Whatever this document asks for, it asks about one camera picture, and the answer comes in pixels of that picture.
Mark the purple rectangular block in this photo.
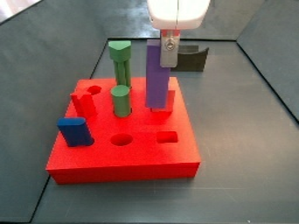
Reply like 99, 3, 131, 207
146, 39, 171, 108

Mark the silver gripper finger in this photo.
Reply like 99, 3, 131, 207
161, 30, 181, 67

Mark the green cylinder block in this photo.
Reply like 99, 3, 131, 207
111, 85, 131, 117

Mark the black curved holder stand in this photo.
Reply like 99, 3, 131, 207
173, 45, 210, 72

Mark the red shape sorting board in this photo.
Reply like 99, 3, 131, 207
46, 78, 202, 184

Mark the dark blue rounded block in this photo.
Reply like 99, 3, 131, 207
58, 117, 95, 147

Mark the green arrow shaped block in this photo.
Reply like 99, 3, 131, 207
109, 40, 131, 87

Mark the red star shaped block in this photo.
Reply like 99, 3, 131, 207
70, 91, 98, 118

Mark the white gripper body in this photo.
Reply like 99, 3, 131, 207
147, 0, 211, 30

